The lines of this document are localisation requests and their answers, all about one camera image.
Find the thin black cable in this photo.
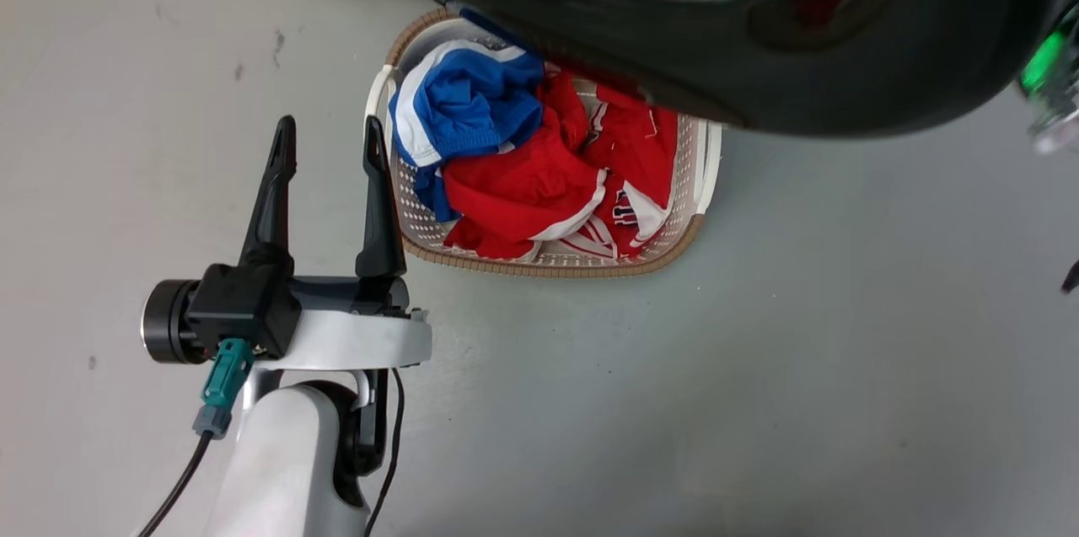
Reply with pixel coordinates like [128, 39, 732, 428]
[362, 368, 406, 537]

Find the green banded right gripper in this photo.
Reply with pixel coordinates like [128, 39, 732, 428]
[1015, 1, 1079, 155]

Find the black round washing machine door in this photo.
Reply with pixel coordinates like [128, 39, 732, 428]
[330, 0, 1079, 138]

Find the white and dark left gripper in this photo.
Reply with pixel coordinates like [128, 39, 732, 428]
[239, 115, 433, 372]

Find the blue and white garment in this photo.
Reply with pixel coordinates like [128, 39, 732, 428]
[388, 38, 547, 223]

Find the white perforated laundry basket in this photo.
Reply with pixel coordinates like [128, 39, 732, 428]
[363, 7, 725, 279]

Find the plain red garment white trim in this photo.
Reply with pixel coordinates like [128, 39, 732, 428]
[442, 72, 609, 261]

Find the red jersey with printed letters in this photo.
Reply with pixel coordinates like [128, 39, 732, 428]
[546, 80, 680, 261]

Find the black cable with teal connector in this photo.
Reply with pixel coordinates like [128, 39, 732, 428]
[135, 338, 256, 537]

